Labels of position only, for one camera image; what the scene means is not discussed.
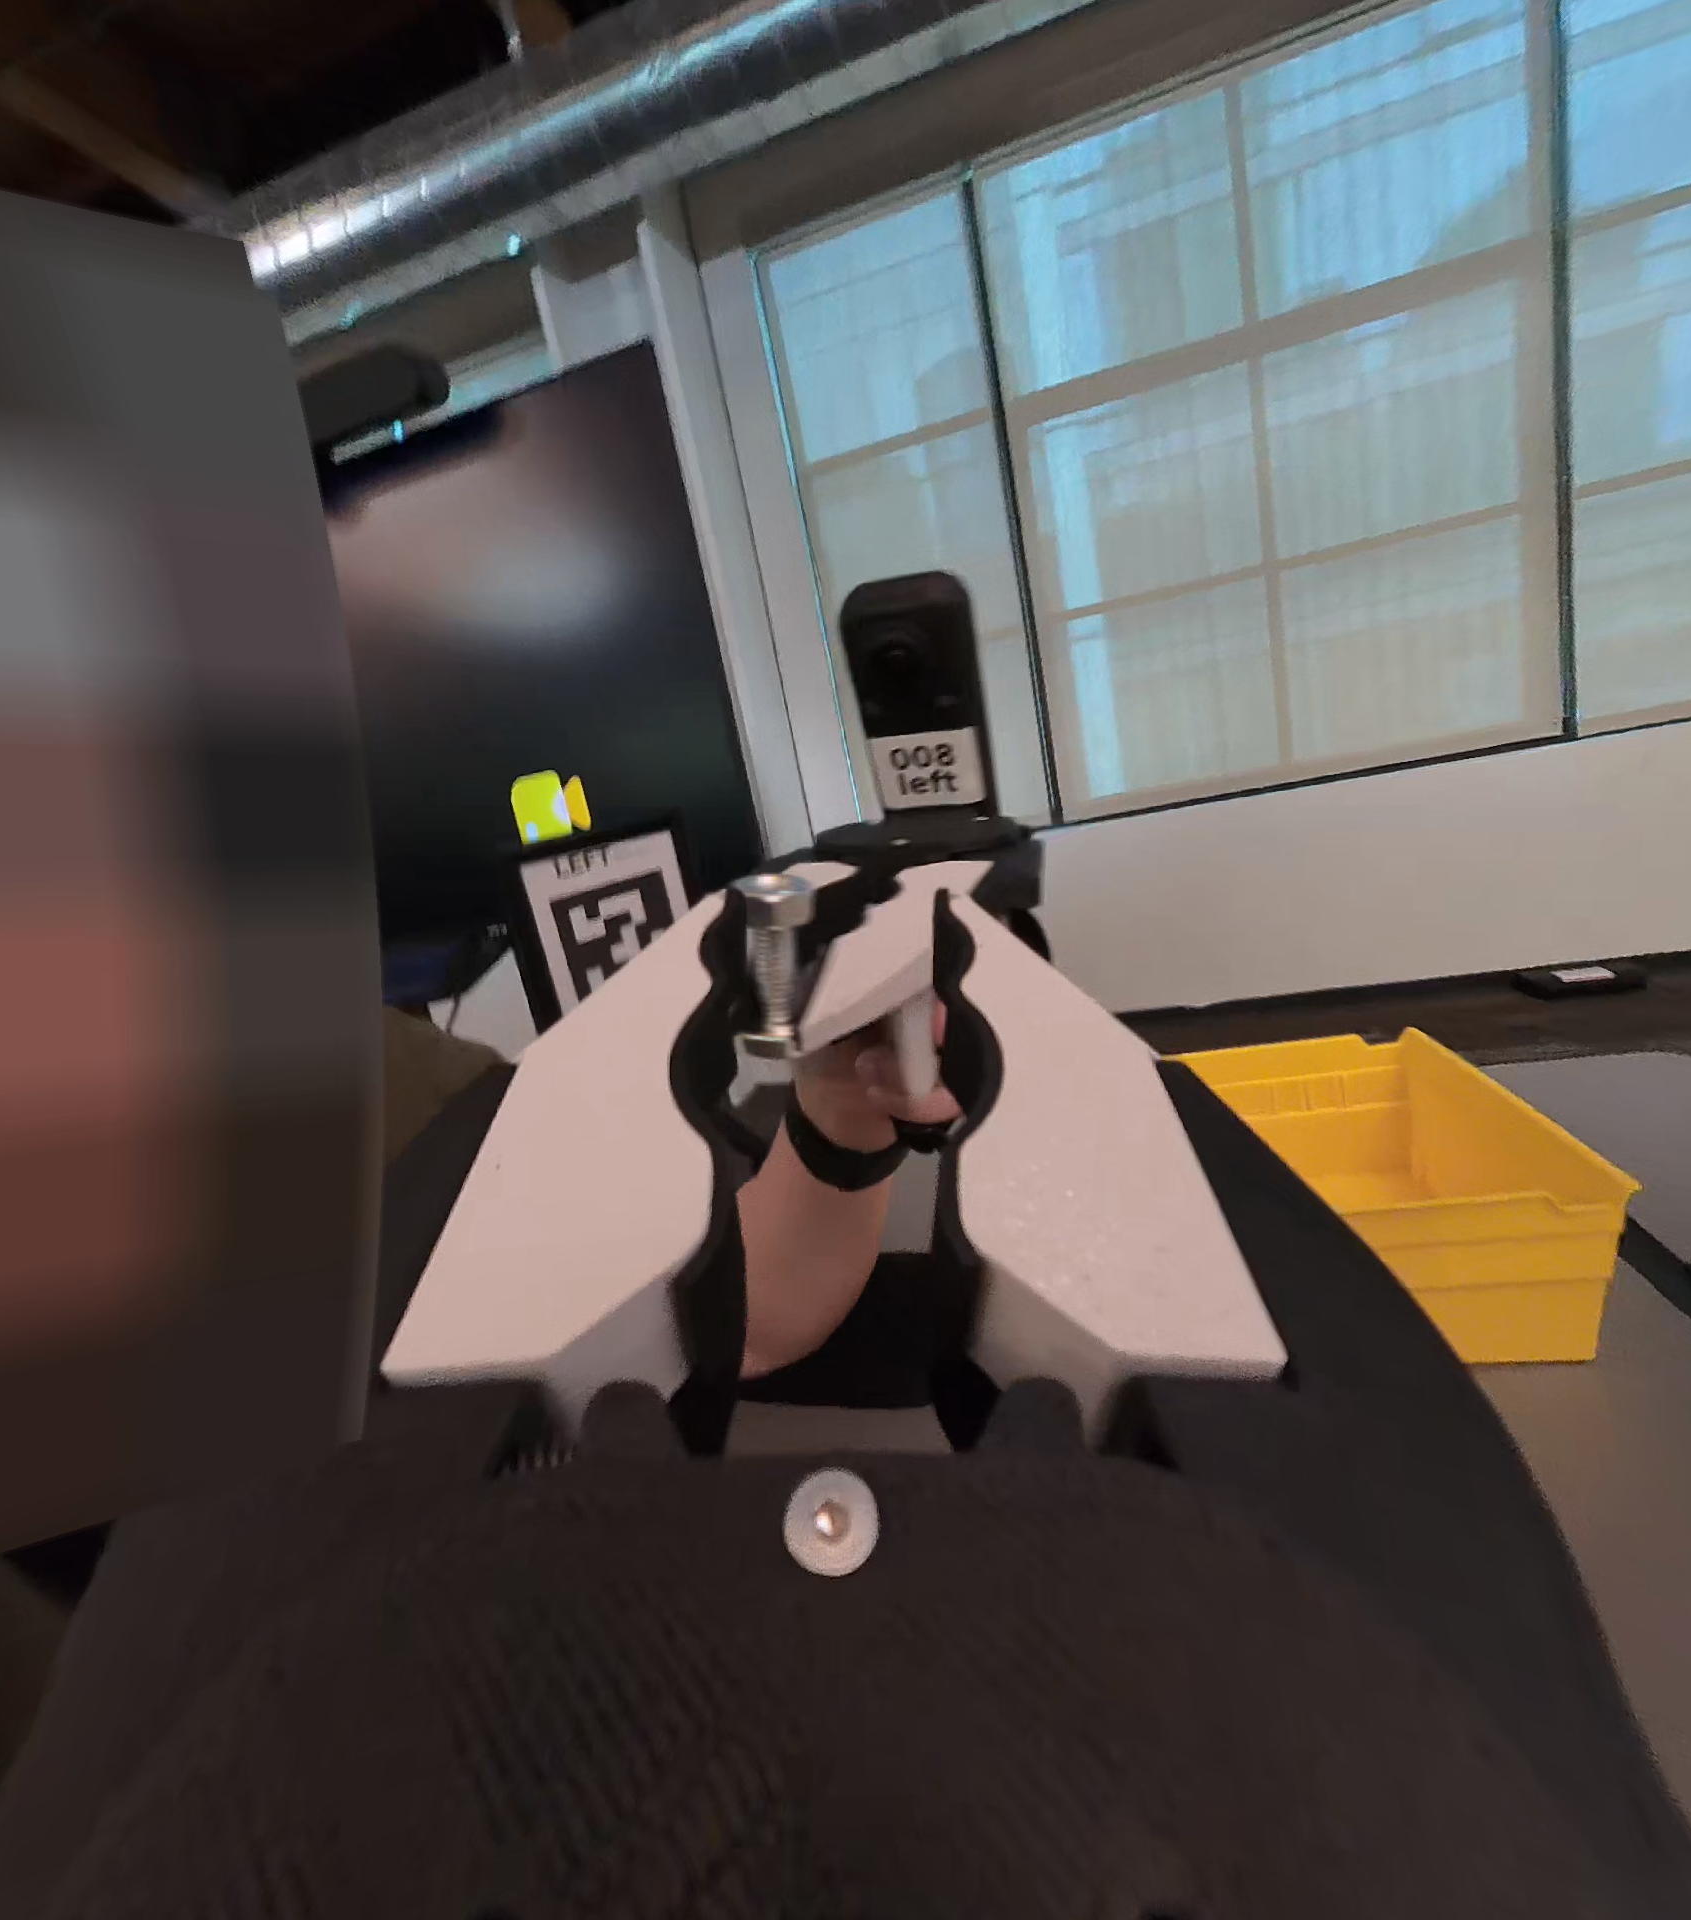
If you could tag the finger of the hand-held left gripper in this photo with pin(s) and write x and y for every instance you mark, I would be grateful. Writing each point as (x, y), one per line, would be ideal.
(823, 877)
(866, 975)

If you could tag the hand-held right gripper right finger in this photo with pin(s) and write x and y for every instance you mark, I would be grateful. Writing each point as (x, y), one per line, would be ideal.
(1115, 1199)

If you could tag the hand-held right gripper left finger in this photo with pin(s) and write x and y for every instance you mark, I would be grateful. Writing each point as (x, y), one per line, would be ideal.
(560, 1199)

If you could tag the steel hex bolt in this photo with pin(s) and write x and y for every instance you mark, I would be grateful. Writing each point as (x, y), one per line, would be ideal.
(771, 983)

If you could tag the yellow plastic bin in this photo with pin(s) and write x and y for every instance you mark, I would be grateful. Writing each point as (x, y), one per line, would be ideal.
(1458, 1291)

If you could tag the person's left forearm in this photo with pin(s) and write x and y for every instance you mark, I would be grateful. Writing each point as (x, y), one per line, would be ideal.
(800, 1276)

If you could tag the person's left hand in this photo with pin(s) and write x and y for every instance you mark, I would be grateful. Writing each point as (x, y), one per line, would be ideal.
(862, 1088)

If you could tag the black wristband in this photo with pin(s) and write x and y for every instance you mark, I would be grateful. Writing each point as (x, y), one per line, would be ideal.
(836, 1164)

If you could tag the black framed marker sign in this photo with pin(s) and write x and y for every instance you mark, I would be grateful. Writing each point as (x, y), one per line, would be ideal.
(607, 931)

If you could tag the large grid window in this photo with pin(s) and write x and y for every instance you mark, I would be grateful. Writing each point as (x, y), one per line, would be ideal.
(1159, 452)

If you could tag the large dark display screen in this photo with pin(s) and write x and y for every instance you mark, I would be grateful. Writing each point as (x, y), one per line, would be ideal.
(529, 603)

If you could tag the silver ventilation duct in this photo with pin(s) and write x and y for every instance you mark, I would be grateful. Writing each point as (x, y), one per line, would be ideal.
(633, 135)

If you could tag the black conference camera bar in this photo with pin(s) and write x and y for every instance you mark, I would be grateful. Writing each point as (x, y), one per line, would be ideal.
(374, 393)

